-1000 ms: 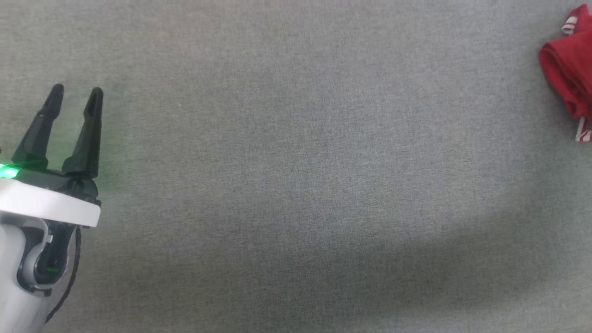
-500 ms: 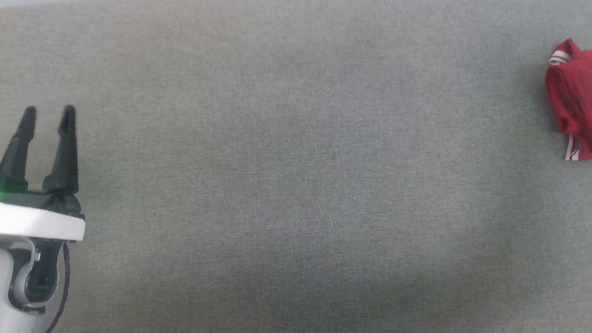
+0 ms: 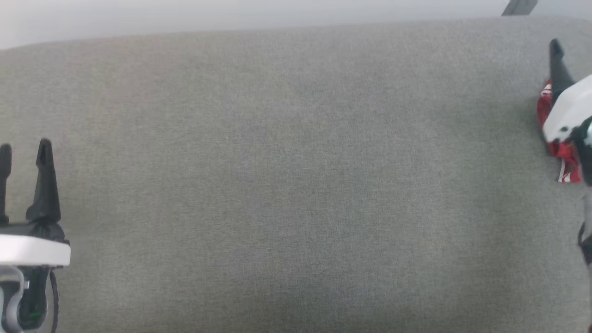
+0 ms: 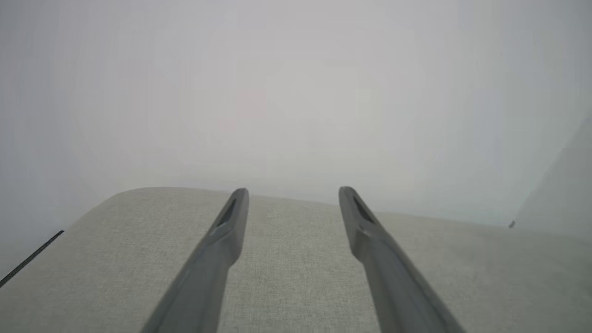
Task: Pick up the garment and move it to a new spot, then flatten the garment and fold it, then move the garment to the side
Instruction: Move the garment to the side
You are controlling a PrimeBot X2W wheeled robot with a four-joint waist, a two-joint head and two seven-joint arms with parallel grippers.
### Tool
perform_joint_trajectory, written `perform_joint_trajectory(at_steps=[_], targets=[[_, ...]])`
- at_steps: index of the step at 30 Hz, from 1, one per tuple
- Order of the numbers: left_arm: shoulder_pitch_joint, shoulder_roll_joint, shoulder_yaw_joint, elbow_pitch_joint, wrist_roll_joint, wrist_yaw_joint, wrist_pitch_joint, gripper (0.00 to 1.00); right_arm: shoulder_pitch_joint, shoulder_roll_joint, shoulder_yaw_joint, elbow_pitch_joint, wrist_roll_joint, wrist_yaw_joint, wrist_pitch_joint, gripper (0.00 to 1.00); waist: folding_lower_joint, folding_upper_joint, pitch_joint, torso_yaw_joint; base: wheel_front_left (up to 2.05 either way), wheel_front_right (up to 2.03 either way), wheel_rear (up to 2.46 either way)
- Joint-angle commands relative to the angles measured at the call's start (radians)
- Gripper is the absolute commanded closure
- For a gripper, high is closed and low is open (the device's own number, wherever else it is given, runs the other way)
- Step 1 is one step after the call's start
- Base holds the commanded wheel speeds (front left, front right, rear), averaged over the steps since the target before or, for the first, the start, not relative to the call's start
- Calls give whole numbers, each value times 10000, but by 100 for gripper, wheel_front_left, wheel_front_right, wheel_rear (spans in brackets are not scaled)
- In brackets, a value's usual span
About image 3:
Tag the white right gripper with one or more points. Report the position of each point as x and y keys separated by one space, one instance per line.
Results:
x=566 y=111

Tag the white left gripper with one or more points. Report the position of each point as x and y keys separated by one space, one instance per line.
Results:
x=32 y=247

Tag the red basketball jersey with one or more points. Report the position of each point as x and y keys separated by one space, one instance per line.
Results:
x=566 y=155

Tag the grey vertical wall pole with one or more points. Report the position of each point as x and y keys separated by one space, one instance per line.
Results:
x=520 y=7

